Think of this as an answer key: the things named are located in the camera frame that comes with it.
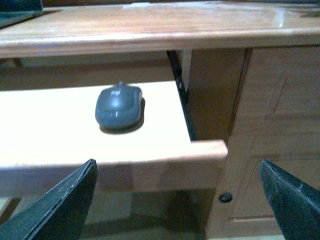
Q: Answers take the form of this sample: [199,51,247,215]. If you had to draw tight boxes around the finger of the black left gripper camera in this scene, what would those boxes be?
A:
[0,159,98,240]

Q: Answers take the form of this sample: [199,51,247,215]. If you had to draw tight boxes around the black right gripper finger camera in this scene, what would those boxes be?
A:
[259,159,320,240]

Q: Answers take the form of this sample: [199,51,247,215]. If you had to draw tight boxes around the grey computer mouse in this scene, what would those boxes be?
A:
[95,81,143,130]

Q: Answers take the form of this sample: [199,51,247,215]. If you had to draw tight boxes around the black round cabinet knob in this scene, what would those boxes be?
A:
[218,192,233,203]

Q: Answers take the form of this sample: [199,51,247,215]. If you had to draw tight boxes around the wooden pull-out keyboard tray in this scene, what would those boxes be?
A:
[0,81,228,197]

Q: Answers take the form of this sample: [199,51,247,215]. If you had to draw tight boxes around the wooden desk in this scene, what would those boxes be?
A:
[0,1,320,240]

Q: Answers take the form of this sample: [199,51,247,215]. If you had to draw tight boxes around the dark laptop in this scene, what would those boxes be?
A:
[0,0,44,29]

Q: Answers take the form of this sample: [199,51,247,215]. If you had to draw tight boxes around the black drawer slide rail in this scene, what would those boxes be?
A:
[166,50,197,141]

